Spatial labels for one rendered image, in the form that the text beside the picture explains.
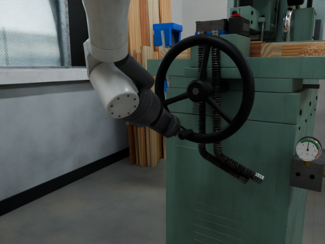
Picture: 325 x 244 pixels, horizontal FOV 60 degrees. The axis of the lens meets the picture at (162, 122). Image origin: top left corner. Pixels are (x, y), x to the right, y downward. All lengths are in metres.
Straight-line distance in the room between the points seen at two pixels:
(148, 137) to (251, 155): 1.64
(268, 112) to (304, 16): 0.44
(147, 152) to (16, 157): 1.08
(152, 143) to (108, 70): 1.94
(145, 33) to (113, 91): 2.30
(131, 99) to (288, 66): 0.50
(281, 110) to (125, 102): 0.51
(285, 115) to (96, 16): 0.62
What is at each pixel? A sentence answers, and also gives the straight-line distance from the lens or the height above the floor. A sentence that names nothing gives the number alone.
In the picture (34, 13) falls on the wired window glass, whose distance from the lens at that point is 2.14.
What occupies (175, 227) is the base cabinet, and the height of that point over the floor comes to 0.26.
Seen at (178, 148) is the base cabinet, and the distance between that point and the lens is 1.03.
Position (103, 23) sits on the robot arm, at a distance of 0.46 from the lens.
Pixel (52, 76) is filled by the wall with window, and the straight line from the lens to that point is 2.01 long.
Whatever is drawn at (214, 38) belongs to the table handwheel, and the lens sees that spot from 0.74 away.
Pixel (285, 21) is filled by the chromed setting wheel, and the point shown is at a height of 1.03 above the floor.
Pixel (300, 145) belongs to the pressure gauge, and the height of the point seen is 0.67.
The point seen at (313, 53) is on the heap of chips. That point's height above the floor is 0.91.
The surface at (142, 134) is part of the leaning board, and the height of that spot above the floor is 0.29.
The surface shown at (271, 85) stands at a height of 0.82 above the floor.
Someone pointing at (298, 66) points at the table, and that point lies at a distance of 0.87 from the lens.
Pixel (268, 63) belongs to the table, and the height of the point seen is 0.88.
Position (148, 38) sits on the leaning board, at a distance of 2.81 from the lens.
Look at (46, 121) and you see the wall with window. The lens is 2.07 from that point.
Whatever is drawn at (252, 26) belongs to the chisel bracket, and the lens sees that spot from 1.07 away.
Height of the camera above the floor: 0.87
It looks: 11 degrees down
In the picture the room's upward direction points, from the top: straight up
